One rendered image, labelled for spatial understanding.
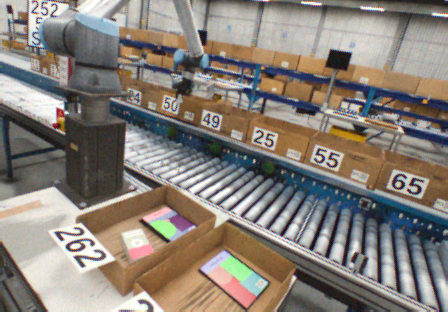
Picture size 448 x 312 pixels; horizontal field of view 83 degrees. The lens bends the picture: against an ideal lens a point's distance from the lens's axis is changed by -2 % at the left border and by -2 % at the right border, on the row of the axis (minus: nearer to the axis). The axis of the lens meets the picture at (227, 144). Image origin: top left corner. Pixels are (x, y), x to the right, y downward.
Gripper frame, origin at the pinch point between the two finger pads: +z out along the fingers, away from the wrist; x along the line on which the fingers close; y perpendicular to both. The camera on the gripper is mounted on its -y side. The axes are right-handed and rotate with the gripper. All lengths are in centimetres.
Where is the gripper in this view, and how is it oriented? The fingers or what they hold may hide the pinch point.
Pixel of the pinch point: (177, 104)
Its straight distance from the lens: 197.1
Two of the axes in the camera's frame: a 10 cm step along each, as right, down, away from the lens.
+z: -2.9, 9.5, 1.1
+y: 8.5, 3.1, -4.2
